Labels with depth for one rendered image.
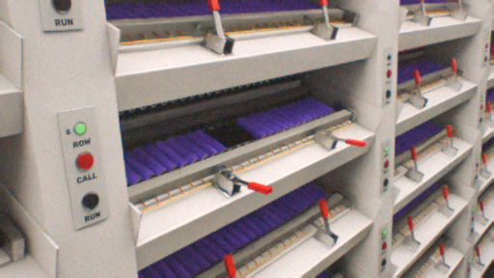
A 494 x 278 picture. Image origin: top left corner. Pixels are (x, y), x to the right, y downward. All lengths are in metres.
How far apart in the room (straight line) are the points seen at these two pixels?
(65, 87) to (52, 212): 0.12
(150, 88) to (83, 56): 0.09
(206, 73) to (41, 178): 0.24
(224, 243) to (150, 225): 0.27
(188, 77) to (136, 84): 0.08
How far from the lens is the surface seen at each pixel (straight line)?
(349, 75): 1.02
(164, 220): 0.61
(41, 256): 0.53
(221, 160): 0.70
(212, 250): 0.84
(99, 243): 0.54
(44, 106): 0.48
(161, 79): 0.56
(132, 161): 0.68
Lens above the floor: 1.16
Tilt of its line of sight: 15 degrees down
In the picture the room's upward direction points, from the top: 3 degrees counter-clockwise
